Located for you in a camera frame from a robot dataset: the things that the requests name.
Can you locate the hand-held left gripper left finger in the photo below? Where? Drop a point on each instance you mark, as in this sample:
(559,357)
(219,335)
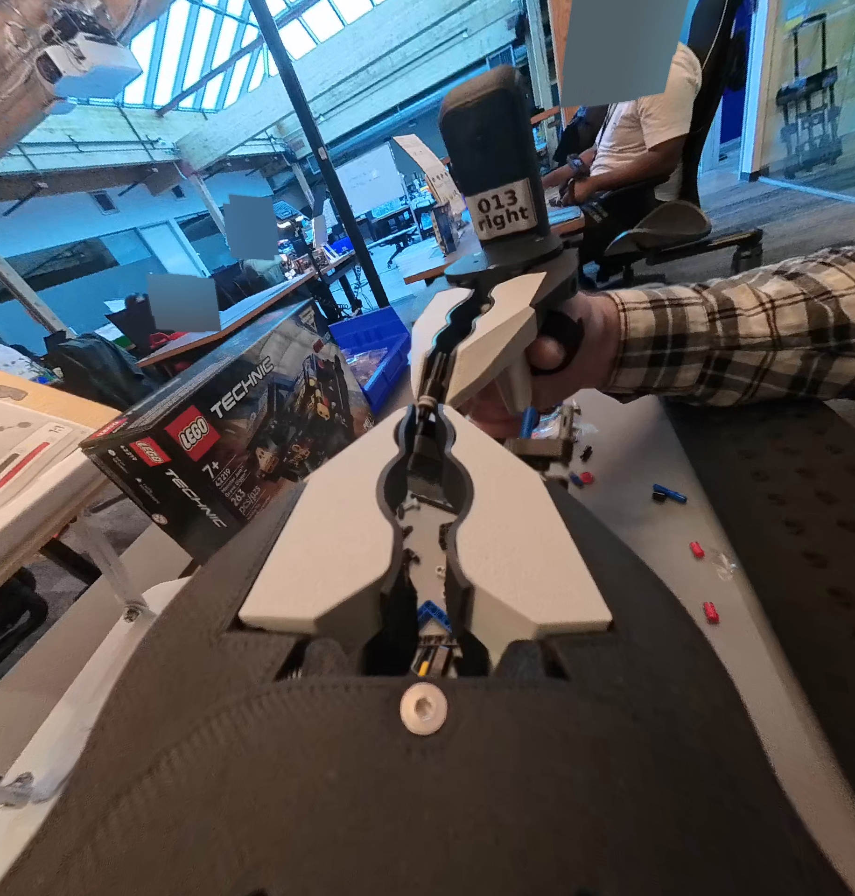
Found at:
(308,560)

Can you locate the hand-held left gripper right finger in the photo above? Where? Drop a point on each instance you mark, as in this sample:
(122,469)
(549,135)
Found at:
(539,560)

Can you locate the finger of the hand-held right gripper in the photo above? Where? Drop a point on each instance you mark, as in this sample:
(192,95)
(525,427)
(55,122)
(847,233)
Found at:
(504,329)
(431,329)

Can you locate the black blue toy frame assembly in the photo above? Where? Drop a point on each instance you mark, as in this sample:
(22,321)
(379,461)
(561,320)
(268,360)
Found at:
(550,448)

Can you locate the person's right forearm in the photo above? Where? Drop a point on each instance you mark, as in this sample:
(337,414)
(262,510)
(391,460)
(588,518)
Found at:
(735,336)

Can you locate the grey desk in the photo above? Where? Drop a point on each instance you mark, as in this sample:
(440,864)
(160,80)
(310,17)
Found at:
(644,532)

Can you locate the person's right hand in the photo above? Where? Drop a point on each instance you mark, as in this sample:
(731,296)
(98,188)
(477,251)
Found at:
(599,343)

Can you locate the blue plastic bin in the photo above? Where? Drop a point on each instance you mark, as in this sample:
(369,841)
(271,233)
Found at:
(371,350)

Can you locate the pile of toy brick pieces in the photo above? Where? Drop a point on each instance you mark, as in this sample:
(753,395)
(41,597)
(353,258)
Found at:
(434,616)

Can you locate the white board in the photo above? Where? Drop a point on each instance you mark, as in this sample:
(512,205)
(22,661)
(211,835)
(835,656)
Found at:
(368,182)

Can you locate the blue black toy connector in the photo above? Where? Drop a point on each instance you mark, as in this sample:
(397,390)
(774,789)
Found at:
(669,494)

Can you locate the black toy set box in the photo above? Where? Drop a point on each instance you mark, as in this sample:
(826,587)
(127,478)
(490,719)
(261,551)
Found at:
(210,448)

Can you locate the long wooden table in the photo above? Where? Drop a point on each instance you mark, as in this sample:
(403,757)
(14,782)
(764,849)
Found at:
(259,301)

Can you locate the black metal pole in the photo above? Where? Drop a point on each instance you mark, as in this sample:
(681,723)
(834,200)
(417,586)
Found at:
(315,140)

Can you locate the clear plastic wrapper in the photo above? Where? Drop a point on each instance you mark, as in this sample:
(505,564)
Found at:
(725,565)

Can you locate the black office chair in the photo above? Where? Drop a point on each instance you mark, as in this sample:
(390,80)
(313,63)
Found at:
(665,224)

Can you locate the white book stand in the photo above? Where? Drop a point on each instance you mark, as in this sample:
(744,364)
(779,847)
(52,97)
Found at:
(63,504)

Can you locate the dark perforated floor mat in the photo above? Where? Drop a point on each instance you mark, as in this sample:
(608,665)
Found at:
(784,490)

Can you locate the black backpack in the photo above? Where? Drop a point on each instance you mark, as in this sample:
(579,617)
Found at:
(98,371)

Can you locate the black hand trolley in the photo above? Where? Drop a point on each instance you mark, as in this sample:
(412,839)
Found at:
(812,105)

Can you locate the white ceiling projector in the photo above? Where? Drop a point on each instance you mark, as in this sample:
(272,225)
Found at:
(91,70)

